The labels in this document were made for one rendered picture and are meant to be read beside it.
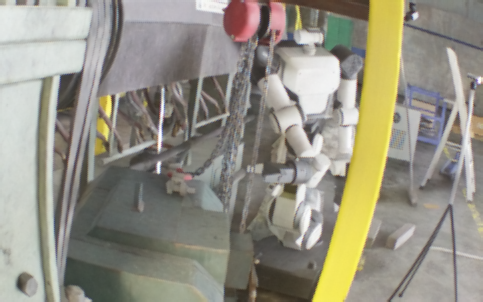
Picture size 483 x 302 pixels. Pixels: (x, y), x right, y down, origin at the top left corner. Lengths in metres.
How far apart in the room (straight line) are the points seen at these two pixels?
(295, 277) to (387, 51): 1.57
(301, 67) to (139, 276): 1.40
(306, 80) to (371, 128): 0.91
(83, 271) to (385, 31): 0.95
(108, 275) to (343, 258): 0.71
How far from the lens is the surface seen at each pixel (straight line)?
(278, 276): 2.67
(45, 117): 0.71
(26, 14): 0.60
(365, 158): 1.38
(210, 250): 1.11
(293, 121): 2.09
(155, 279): 1.01
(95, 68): 0.80
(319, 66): 2.24
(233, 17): 1.62
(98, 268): 1.03
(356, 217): 1.42
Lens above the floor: 1.33
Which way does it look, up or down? 13 degrees down
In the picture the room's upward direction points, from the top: 9 degrees clockwise
